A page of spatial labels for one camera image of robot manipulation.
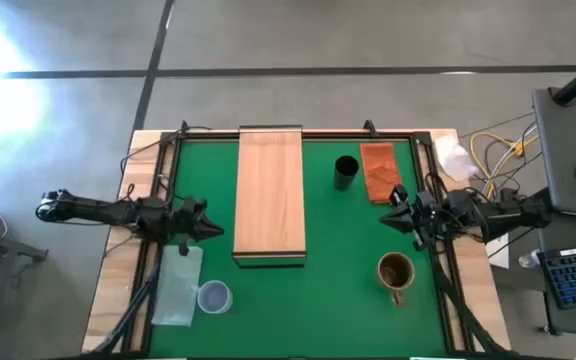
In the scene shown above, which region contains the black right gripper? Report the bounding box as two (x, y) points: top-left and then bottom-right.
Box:
(378, 184), (442, 251)

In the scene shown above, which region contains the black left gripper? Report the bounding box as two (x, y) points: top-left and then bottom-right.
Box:
(167, 198), (225, 256)

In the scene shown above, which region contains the brown ceramic mug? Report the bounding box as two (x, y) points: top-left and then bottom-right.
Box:
(376, 251), (416, 308)

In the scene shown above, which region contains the light blue mug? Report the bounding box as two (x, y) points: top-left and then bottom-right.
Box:
(191, 279), (234, 316)

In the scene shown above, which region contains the tall black cup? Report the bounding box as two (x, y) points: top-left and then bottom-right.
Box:
(333, 154), (361, 192)

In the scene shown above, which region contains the wooden shelf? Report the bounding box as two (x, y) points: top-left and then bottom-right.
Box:
(231, 124), (308, 270)

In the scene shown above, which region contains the orange cloth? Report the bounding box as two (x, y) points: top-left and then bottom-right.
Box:
(359, 142), (403, 205)

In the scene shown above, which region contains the pale blue-green cloth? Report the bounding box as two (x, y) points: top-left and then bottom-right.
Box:
(150, 244), (205, 328)

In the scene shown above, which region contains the white crumpled cloth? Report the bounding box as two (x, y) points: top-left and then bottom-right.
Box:
(433, 134), (480, 183)

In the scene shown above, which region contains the white paper sheet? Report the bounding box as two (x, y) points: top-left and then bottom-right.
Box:
(485, 232), (511, 270)

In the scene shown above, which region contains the green table mat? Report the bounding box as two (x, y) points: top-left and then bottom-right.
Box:
(148, 139), (448, 358)

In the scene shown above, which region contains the clear plastic bottle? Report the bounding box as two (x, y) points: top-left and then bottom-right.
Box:
(517, 248), (542, 269)

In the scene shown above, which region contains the grey side table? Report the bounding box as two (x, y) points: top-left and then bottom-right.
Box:
(532, 87), (576, 221)

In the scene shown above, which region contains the backlit black keyboard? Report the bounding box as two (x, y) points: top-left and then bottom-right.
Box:
(536, 243), (576, 310)

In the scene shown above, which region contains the grey metal stand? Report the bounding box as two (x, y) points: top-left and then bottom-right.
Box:
(0, 224), (49, 291)

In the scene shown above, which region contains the yellow cable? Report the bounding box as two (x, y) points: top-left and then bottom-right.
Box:
(469, 130), (539, 199)

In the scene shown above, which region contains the black cable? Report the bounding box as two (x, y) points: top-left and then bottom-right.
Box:
(119, 124), (214, 174)

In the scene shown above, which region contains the black metal frame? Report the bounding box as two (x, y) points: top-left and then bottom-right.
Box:
(80, 119), (519, 359)

